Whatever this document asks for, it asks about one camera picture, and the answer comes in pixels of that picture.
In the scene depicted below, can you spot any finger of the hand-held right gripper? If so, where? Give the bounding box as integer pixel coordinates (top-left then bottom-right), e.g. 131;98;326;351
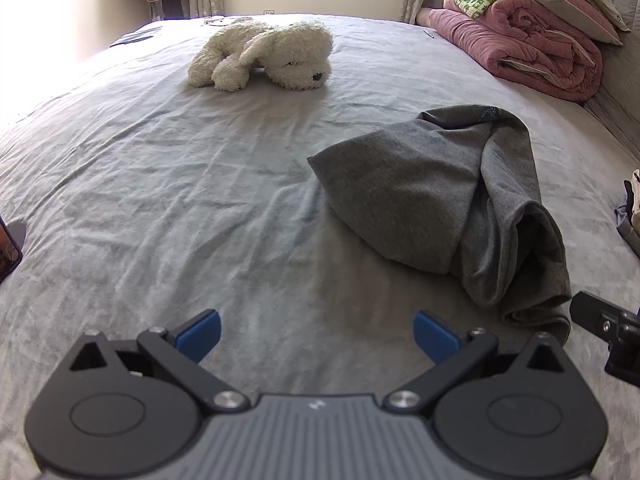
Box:
570;290;626;343

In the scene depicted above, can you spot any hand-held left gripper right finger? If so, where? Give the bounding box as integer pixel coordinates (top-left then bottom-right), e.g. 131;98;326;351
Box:
384;310;568;413

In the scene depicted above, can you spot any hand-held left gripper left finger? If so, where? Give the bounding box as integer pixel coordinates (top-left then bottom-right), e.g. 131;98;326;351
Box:
67;308;251;413

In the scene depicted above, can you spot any grey t-shirt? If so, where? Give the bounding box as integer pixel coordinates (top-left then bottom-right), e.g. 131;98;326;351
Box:
307;104;573;346

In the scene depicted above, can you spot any stack of folded clothes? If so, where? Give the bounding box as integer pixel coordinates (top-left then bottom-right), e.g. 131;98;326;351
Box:
614;169;640;256

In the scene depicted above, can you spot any grey bed sheet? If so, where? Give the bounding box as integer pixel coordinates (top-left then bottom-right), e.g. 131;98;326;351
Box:
0;12;640;480

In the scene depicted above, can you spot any smartphone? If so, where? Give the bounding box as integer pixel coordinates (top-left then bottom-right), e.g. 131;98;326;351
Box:
0;215;23;283

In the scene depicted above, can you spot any grey quilted headboard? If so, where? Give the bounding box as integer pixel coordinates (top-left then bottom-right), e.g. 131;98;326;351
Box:
582;0;640;161

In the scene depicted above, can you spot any pink folded quilt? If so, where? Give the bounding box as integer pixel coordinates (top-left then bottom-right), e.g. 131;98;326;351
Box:
429;0;603;103

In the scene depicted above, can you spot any white plush dog toy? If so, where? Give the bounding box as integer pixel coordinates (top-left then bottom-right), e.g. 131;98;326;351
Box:
188;19;335;93

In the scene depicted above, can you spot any grey pink pillow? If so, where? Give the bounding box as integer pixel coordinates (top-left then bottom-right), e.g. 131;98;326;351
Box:
530;0;626;46

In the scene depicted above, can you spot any dark notebook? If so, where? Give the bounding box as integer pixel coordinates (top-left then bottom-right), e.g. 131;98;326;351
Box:
109;24;163;48

